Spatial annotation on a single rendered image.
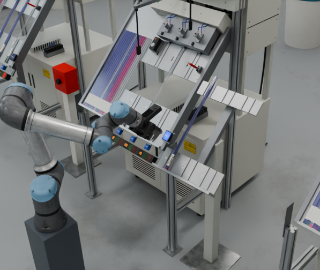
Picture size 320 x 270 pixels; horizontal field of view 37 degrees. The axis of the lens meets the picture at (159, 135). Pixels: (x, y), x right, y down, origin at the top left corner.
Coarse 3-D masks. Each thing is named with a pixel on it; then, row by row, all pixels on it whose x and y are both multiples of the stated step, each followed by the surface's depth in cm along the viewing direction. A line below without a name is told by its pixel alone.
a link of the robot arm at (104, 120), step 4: (108, 112) 209; (104, 116) 209; (108, 116) 208; (96, 120) 211; (100, 120) 209; (104, 120) 208; (108, 120) 207; (112, 120) 207; (92, 124) 211; (96, 124) 209; (100, 124) 205; (104, 124) 205; (108, 124) 206; (112, 124) 208; (116, 124) 208; (96, 128) 205; (112, 128) 207
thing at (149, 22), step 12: (144, 12) 282; (132, 24) 284; (144, 24) 279; (156, 24) 274; (156, 36) 271; (168, 48) 263; (180, 48) 259; (144, 60) 270; (156, 60) 265; (168, 60) 260; (180, 60) 256; (192, 60) 252; (204, 60) 248; (180, 72) 254; (192, 72) 249
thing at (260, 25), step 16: (256, 0) 252; (272, 0) 263; (256, 16) 258; (272, 16) 269; (256, 32) 264; (272, 32) 276; (256, 48) 270; (272, 48) 285; (240, 64) 269; (160, 80) 325; (240, 80) 274; (240, 112) 286
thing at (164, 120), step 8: (128, 96) 267; (136, 96) 264; (128, 104) 265; (136, 104) 262; (144, 104) 259; (160, 112) 252; (168, 112) 249; (152, 120) 253; (160, 120) 250; (168, 120) 248; (160, 128) 249; (168, 128) 246; (152, 136) 250; (160, 136) 247; (160, 144) 245
